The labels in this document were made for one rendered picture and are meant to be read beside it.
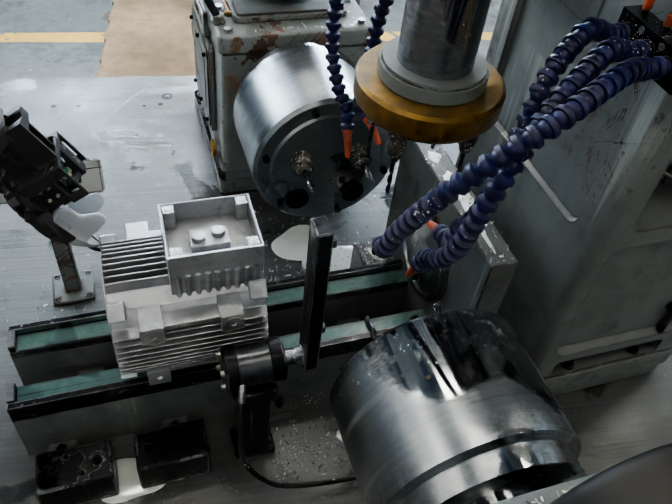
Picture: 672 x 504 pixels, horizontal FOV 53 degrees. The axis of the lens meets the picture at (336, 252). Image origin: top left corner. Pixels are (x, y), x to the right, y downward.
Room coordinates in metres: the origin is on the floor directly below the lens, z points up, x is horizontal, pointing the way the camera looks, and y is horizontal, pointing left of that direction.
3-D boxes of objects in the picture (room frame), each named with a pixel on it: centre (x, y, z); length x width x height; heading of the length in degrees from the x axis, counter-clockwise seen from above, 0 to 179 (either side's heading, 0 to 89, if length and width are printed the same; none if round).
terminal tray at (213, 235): (0.61, 0.16, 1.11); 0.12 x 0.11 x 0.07; 112
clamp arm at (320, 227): (0.52, 0.02, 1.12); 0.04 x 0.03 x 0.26; 113
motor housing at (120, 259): (0.59, 0.20, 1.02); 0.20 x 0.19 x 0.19; 112
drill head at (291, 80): (1.03, 0.09, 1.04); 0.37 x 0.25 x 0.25; 23
